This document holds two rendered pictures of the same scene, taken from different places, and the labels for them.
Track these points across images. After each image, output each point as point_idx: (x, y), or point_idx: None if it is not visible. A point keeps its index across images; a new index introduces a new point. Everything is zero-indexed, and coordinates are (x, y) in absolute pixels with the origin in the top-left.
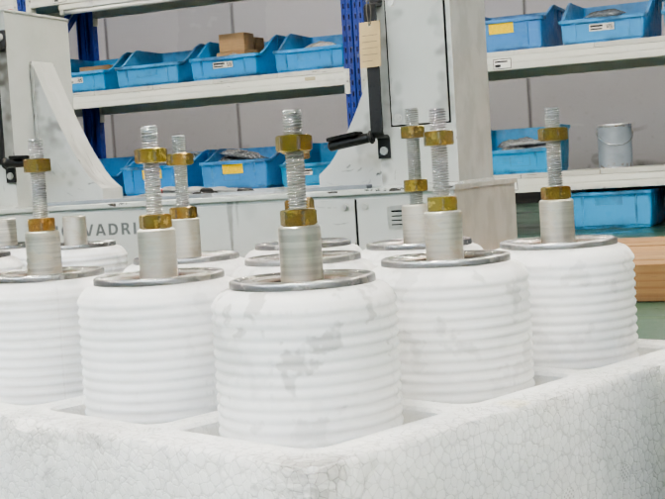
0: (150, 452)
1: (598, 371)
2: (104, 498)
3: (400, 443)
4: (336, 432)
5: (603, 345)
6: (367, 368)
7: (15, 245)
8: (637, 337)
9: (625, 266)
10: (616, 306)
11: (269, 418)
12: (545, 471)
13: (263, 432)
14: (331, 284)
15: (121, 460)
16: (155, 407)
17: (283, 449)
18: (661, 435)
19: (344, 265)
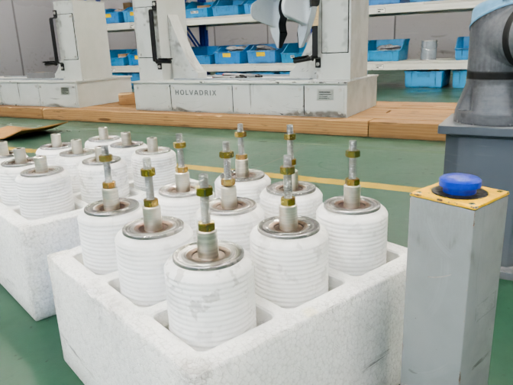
0: (133, 333)
1: (359, 279)
2: (119, 340)
3: (243, 351)
4: (217, 336)
5: (366, 260)
6: (233, 307)
7: (128, 146)
8: (385, 252)
9: (382, 223)
10: (374, 243)
11: (185, 328)
12: (324, 340)
13: (183, 332)
14: (216, 268)
15: (124, 329)
16: (146, 295)
17: (188, 349)
18: (389, 305)
19: (245, 216)
